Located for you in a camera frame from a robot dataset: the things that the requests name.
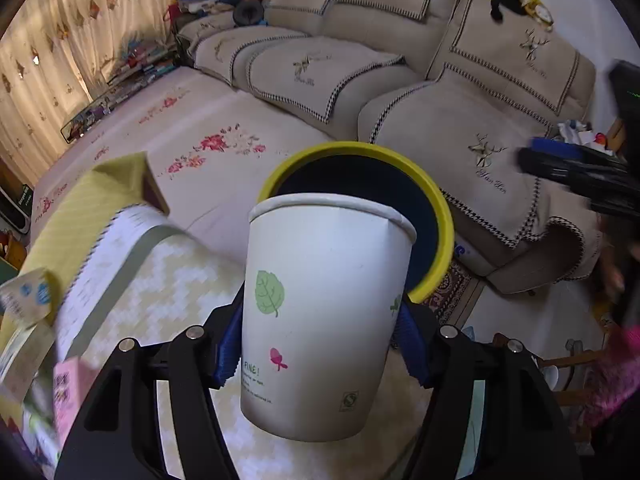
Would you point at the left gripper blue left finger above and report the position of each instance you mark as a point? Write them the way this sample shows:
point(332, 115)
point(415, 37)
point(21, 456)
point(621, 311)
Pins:
point(228, 341)

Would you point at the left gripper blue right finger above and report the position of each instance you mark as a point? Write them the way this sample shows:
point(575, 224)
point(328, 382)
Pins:
point(414, 334)

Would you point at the white paper cup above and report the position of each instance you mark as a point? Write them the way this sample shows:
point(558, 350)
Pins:
point(325, 275)

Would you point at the pink sleeved forearm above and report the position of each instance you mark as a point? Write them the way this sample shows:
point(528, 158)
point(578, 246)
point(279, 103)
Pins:
point(614, 377)

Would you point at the yellow rimmed black trash bin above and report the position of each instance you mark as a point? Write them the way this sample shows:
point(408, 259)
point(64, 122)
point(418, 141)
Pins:
point(383, 176)

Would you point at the person right hand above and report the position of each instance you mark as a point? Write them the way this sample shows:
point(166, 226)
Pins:
point(620, 267)

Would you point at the patterned table cloth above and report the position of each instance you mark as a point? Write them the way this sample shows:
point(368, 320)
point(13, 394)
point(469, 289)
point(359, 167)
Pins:
point(168, 282)

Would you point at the pink strawberry milk carton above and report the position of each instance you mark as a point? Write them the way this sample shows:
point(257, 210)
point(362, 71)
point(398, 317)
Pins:
point(72, 380)

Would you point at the floral floor mat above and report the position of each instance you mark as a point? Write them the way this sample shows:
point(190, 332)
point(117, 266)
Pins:
point(210, 149)

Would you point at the black yellow plush toy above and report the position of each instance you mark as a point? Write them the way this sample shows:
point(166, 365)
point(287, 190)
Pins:
point(534, 9)

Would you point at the beige sofa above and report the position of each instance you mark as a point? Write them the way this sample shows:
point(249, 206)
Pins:
point(445, 84)

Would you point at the low shelf of books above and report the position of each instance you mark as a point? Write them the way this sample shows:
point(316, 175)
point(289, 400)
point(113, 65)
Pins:
point(145, 62)

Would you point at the cream curtains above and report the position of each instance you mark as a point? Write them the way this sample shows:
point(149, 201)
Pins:
point(56, 57)

